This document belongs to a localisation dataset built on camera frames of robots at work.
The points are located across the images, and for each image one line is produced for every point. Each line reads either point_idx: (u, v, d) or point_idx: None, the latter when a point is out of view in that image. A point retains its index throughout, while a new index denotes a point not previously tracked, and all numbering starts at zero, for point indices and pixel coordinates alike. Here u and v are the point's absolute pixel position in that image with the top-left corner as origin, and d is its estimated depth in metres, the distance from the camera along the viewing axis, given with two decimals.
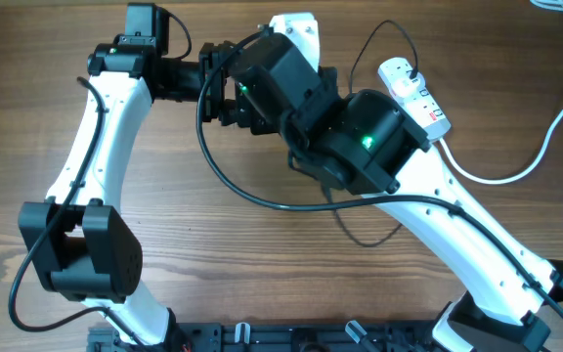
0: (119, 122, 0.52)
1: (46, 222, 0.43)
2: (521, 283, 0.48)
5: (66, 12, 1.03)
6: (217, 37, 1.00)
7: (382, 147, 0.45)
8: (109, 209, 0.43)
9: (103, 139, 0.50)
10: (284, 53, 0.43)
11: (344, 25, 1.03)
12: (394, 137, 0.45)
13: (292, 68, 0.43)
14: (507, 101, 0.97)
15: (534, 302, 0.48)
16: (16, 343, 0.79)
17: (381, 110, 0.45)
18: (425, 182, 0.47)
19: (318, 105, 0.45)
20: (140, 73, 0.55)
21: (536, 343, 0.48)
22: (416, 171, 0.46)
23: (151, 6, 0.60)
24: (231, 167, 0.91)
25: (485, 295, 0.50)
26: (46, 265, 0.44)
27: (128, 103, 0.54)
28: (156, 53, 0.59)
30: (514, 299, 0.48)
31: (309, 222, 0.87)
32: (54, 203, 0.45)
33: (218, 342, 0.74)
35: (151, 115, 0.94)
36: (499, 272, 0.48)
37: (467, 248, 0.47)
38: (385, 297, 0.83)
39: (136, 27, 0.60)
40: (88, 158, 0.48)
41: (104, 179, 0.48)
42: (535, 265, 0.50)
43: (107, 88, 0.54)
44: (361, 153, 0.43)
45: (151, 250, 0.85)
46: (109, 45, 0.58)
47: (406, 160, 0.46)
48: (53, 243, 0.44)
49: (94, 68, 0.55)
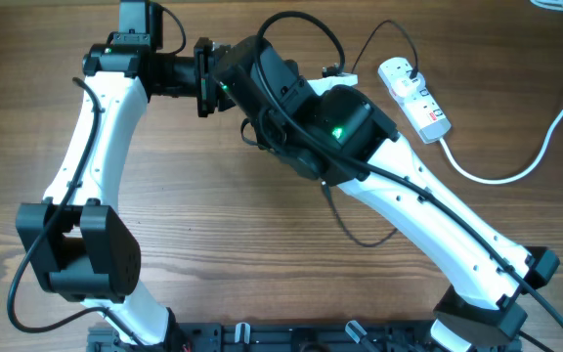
0: (115, 122, 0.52)
1: (45, 223, 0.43)
2: (495, 267, 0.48)
5: (66, 12, 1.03)
6: (216, 38, 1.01)
7: (354, 138, 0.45)
8: (108, 209, 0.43)
9: (99, 140, 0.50)
10: (263, 52, 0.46)
11: (344, 25, 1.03)
12: (364, 128, 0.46)
13: (270, 67, 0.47)
14: (506, 101, 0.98)
15: (509, 286, 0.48)
16: (17, 343, 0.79)
17: (352, 103, 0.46)
18: (397, 167, 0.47)
19: (295, 101, 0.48)
20: (135, 73, 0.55)
21: (512, 328, 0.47)
22: (386, 157, 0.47)
23: (143, 2, 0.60)
24: (231, 168, 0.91)
25: (460, 280, 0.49)
26: (45, 266, 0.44)
27: (124, 102, 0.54)
28: (151, 53, 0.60)
30: (489, 284, 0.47)
31: (309, 222, 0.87)
32: (52, 203, 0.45)
33: (218, 342, 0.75)
35: (151, 116, 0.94)
36: (472, 255, 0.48)
37: (438, 234, 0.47)
38: (385, 297, 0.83)
39: (130, 24, 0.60)
40: (85, 158, 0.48)
41: (101, 178, 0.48)
42: (508, 249, 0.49)
43: (102, 87, 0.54)
44: (333, 143, 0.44)
45: (151, 250, 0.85)
46: (103, 45, 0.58)
47: (377, 149, 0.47)
48: (51, 243, 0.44)
49: (88, 68, 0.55)
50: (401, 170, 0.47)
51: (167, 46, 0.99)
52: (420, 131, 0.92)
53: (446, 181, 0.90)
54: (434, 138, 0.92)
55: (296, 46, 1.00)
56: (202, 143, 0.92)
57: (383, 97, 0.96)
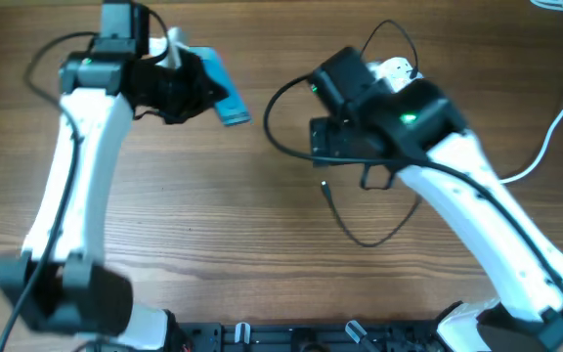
0: (98, 148, 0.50)
1: (25, 282, 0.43)
2: (543, 278, 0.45)
5: (66, 12, 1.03)
6: (216, 38, 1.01)
7: (423, 126, 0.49)
8: (92, 267, 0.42)
9: (80, 173, 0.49)
10: (346, 57, 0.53)
11: (344, 25, 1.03)
12: (433, 119, 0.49)
13: (351, 67, 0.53)
14: (508, 100, 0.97)
15: (555, 299, 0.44)
16: (16, 343, 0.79)
17: (423, 97, 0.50)
18: (464, 161, 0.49)
19: (371, 95, 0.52)
20: (116, 91, 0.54)
21: (553, 341, 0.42)
22: (453, 152, 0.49)
23: (128, 4, 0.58)
24: (232, 167, 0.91)
25: (505, 279, 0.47)
26: (34, 319, 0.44)
27: (106, 126, 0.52)
28: (136, 59, 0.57)
30: (534, 291, 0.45)
31: (309, 222, 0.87)
32: (31, 261, 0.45)
33: (218, 342, 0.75)
35: (152, 117, 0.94)
36: (520, 260, 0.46)
37: (489, 232, 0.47)
38: (385, 297, 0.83)
39: (112, 29, 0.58)
40: (65, 201, 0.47)
41: (84, 218, 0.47)
42: (561, 264, 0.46)
43: (81, 110, 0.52)
44: (402, 127, 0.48)
45: (151, 250, 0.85)
46: (83, 54, 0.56)
47: (444, 141, 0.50)
48: (36, 301, 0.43)
49: (67, 85, 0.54)
50: (465, 167, 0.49)
51: None
52: None
53: None
54: None
55: (297, 46, 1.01)
56: (202, 143, 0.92)
57: None
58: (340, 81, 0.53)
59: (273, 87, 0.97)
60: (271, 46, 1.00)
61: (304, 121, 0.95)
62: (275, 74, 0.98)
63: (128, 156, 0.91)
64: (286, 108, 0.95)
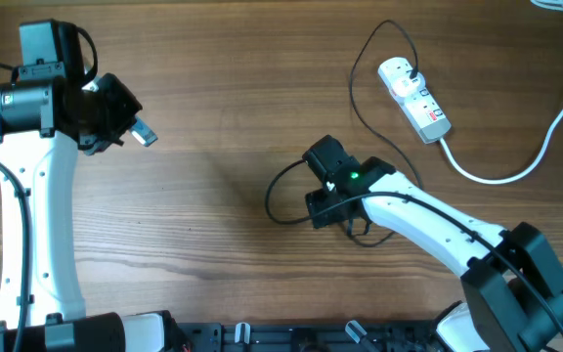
0: (47, 197, 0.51)
1: None
2: (466, 239, 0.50)
5: (66, 12, 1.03)
6: (216, 38, 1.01)
7: (368, 178, 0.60)
8: (72, 327, 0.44)
9: (35, 231, 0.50)
10: (324, 144, 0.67)
11: (344, 25, 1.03)
12: (375, 174, 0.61)
13: (327, 152, 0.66)
14: (507, 101, 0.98)
15: (479, 252, 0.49)
16: None
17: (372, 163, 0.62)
18: (392, 184, 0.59)
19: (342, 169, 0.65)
20: (52, 128, 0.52)
21: (486, 281, 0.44)
22: (385, 181, 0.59)
23: (49, 23, 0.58)
24: (231, 168, 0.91)
25: (441, 256, 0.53)
26: None
27: (50, 172, 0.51)
28: (67, 83, 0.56)
30: (457, 251, 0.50)
31: (309, 222, 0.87)
32: (7, 329, 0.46)
33: (218, 342, 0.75)
35: (151, 116, 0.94)
36: (442, 231, 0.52)
37: (413, 220, 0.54)
38: (385, 297, 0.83)
39: (39, 55, 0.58)
40: (27, 268, 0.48)
41: (52, 283, 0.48)
42: (483, 226, 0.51)
43: (17, 160, 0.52)
44: (356, 185, 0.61)
45: (151, 250, 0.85)
46: (4, 85, 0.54)
47: (381, 179, 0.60)
48: None
49: None
50: (393, 186, 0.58)
51: (168, 47, 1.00)
52: (420, 131, 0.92)
53: (446, 181, 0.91)
54: (434, 138, 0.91)
55: (297, 46, 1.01)
56: (202, 143, 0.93)
57: (383, 97, 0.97)
58: (320, 160, 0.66)
59: (273, 88, 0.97)
60: (271, 46, 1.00)
61: (304, 122, 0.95)
62: (276, 74, 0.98)
63: (128, 156, 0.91)
64: (285, 108, 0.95)
